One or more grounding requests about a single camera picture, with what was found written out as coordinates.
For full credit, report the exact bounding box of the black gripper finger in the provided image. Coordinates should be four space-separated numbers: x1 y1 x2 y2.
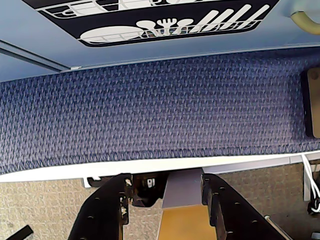
200 173 294 240
74 173 134 240

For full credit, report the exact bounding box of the black bar piece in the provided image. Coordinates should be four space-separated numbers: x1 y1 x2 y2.
13 224 35 240

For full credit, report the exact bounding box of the wooden board with black edge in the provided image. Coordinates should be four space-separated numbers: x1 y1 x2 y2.
300 67 320 139

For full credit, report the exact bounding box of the black dish rack print panel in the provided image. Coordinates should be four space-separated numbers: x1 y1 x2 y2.
35 0 280 48

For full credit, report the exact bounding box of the white bracket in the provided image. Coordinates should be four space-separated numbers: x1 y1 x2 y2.
81 176 102 189

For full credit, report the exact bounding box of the gray and yellow post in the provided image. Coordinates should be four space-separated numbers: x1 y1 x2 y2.
156 167 213 240

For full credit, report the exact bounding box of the white cable bundle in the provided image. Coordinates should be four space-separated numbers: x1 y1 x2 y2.
301 154 320 215

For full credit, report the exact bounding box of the metal rail strip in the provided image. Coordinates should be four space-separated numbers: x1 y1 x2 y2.
0 39 83 71

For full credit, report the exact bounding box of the beige cabinet handle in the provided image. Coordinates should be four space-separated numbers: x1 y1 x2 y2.
289 11 320 35

